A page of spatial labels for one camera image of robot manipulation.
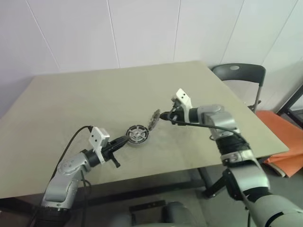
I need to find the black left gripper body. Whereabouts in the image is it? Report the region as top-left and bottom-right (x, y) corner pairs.
(101, 140), (121, 169)

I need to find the grey rounded shape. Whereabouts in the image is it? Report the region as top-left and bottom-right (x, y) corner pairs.
(160, 201), (197, 227)
(111, 210), (133, 227)

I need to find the motor stator with copper windings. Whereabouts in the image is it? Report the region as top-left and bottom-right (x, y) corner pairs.
(125, 125), (149, 143)

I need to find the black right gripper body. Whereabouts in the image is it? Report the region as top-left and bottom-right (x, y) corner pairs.
(170, 99), (186, 126)

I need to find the thin black hanging cable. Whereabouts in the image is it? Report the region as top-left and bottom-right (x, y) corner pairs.
(80, 170), (92, 227)

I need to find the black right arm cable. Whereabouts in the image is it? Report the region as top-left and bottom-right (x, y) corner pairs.
(174, 119), (249, 147)

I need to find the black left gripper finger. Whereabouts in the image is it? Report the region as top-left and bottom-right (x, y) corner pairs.
(113, 136), (130, 145)
(115, 140), (130, 151)

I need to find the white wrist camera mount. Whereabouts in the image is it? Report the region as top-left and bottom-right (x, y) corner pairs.
(89, 127), (111, 164)
(171, 88), (192, 116)

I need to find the black plastic folding chair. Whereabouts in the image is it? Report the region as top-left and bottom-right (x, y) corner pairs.
(212, 63), (266, 113)

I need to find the orange flat bag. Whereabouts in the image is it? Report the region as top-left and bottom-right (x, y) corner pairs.
(256, 110), (303, 178)

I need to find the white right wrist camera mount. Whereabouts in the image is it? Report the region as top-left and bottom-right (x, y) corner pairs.
(171, 88), (192, 116)

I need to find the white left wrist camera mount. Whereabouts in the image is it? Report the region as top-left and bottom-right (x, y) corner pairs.
(89, 127), (111, 164)

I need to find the grey round motor end cover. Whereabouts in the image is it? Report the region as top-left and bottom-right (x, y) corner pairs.
(147, 108), (162, 130)

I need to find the black table frame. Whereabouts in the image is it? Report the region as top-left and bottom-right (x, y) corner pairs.
(0, 157), (270, 211)

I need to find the black flat bracket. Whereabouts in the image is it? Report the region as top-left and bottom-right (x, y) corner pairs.
(129, 200), (166, 215)

